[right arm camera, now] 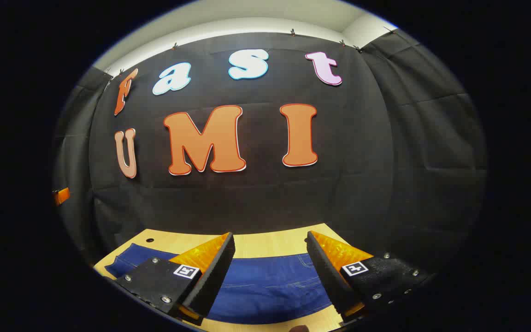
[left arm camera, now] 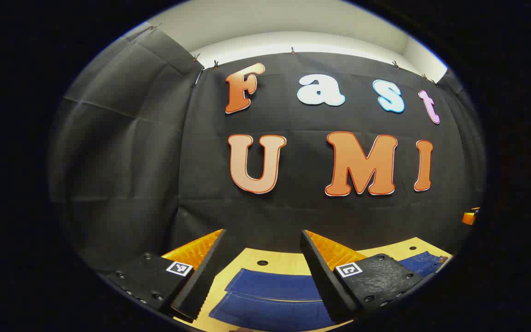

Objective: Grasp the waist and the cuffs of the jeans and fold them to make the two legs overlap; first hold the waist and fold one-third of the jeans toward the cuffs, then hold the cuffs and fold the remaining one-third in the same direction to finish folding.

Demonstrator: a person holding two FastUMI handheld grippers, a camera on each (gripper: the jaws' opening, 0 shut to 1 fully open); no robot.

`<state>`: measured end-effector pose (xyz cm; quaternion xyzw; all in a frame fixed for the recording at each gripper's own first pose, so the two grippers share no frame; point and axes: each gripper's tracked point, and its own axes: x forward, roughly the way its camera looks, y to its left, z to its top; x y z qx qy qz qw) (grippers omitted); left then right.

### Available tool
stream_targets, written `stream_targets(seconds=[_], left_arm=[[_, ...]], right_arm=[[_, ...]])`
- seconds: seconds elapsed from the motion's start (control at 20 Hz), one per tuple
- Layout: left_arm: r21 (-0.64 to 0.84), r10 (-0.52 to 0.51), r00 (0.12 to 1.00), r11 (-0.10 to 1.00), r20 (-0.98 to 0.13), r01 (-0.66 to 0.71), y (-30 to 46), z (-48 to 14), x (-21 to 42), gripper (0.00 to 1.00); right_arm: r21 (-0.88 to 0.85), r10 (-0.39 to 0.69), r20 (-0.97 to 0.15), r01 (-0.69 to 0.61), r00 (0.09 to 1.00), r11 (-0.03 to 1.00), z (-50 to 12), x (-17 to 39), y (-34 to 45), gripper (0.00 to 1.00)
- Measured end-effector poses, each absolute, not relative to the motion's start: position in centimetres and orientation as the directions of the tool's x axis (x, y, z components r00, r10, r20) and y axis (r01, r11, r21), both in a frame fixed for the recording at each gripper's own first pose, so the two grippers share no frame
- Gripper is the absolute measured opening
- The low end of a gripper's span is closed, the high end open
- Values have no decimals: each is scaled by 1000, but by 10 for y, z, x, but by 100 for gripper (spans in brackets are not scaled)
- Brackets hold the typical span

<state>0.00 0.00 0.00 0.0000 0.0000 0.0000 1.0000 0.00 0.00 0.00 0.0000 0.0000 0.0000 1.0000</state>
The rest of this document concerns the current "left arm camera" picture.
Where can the black backdrop cloth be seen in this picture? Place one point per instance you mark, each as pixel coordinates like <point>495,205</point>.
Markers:
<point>293,212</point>

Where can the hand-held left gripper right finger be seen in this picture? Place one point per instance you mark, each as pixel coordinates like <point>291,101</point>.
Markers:
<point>323,281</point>

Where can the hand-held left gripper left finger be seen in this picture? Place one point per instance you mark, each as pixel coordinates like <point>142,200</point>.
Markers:
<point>203,281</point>

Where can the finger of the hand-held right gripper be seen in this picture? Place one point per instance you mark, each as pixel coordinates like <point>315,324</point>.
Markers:
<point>469,217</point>

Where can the blue jeans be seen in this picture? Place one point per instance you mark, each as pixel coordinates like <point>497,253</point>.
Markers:
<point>270,299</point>

